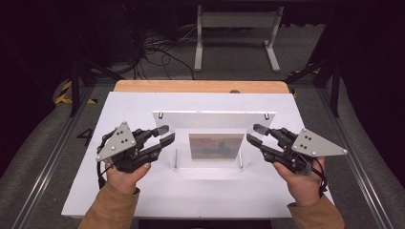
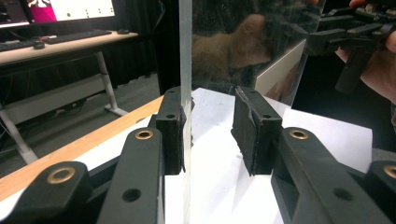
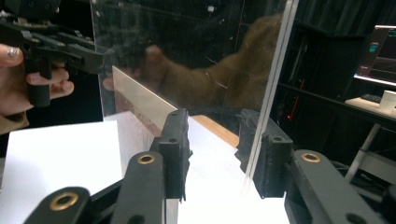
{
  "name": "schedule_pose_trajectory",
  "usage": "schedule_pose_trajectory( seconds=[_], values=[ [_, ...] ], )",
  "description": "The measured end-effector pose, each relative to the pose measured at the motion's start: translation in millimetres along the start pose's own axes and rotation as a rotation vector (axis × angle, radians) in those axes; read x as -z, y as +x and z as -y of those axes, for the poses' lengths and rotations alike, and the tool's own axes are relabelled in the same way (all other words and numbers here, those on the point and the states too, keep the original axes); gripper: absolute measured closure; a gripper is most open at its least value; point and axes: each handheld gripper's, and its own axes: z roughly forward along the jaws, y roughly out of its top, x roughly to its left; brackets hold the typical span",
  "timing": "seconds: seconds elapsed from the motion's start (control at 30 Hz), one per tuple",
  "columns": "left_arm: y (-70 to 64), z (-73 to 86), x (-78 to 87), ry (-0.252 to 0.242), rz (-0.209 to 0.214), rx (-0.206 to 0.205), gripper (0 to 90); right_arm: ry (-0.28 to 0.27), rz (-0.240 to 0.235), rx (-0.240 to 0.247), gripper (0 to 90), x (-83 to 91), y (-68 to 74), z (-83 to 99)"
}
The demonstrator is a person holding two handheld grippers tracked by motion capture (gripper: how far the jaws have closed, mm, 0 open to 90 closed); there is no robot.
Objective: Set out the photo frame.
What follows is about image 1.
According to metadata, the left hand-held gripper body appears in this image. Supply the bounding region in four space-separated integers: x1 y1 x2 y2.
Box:
96 120 160 175

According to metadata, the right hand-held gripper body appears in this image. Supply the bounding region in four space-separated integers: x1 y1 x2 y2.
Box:
266 127 349 177

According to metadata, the photo card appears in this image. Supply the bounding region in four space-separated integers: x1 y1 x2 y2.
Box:
188 132 245 161

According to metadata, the clear acrylic photo frame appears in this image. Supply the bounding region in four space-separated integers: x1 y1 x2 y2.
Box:
151 110 278 171

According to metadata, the person's left hand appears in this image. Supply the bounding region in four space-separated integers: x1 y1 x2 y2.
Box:
104 161 153 196

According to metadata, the person's right hand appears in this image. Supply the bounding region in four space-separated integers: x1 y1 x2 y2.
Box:
272 156 327 208

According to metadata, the white board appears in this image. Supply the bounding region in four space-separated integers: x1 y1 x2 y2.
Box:
60 91 335 220

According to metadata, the wooden table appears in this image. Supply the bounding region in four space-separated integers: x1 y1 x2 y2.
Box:
113 79 291 94

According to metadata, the yellow black floor tape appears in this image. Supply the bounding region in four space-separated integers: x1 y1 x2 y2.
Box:
288 63 320 78
53 79 98 106

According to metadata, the black metal stand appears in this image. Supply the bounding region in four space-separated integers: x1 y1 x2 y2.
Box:
64 8 126 117
284 30 344 118

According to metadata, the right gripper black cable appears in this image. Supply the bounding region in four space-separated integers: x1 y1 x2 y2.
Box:
309 157 330 198

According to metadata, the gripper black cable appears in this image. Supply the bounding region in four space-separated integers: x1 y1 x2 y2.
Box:
309 157 330 198
96 157 113 191

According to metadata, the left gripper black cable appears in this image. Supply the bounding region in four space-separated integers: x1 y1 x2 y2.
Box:
96 157 113 191

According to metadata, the aluminium floor rail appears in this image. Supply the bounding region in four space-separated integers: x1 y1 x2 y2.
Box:
11 83 97 229
314 85 396 229

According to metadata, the bundle of black floor cables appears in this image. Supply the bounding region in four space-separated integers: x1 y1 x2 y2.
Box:
122 3 197 81

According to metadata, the white metal desk frame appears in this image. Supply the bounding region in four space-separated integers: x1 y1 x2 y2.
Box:
193 4 286 73

